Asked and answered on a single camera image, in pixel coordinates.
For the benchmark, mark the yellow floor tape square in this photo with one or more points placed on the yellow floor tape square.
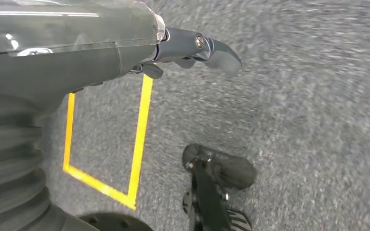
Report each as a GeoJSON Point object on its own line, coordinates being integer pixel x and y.
{"type": "Point", "coordinates": [138, 143]}

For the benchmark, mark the black round robot part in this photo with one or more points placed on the black round robot part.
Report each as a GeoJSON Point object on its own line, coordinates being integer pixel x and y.
{"type": "Point", "coordinates": [114, 223]}

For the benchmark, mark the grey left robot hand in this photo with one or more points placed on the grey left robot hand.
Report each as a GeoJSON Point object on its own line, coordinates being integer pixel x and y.
{"type": "Point", "coordinates": [60, 57]}

